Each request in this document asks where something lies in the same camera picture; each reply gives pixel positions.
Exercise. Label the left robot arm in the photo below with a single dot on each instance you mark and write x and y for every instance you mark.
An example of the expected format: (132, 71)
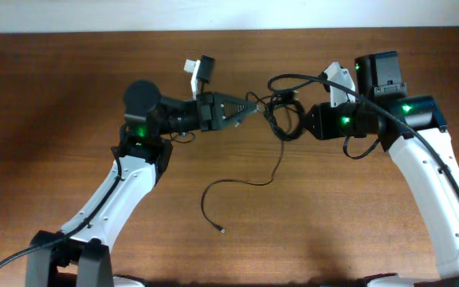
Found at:
(79, 253)

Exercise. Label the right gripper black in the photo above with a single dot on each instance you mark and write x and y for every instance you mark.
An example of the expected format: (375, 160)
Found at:
(319, 120)

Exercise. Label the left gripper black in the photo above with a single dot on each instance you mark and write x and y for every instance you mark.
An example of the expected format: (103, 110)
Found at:
(205, 112)

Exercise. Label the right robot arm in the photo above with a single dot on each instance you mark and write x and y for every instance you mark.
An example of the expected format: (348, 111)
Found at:
(413, 132)

